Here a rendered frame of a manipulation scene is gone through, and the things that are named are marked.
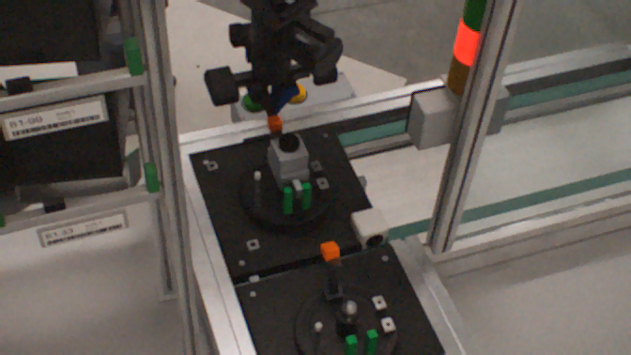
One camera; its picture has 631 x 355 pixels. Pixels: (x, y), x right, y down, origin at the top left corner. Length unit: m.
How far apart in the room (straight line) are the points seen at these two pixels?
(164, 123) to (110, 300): 0.58
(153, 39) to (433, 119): 0.45
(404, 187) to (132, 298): 0.47
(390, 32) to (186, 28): 1.47
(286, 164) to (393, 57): 1.84
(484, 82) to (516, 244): 0.41
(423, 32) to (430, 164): 1.73
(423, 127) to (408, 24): 2.10
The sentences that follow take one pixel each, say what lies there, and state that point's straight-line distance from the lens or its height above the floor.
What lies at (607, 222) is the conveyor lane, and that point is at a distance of 1.45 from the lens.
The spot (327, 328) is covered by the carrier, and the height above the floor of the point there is 0.99.
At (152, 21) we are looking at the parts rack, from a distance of 0.73.
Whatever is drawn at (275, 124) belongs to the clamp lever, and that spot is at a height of 1.07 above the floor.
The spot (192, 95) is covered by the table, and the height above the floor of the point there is 0.86.
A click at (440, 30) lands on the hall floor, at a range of 3.16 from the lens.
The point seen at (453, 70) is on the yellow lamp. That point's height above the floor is 1.29.
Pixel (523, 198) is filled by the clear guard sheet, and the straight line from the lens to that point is 1.28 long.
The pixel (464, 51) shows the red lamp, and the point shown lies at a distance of 1.02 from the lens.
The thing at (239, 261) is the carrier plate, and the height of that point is 0.97.
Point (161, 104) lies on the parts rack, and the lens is 0.78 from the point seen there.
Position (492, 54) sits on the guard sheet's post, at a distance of 0.99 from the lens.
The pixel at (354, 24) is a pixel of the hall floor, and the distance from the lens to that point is 3.13.
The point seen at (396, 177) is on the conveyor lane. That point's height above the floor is 0.92.
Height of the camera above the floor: 1.98
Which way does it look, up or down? 49 degrees down
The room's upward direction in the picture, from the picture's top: 5 degrees clockwise
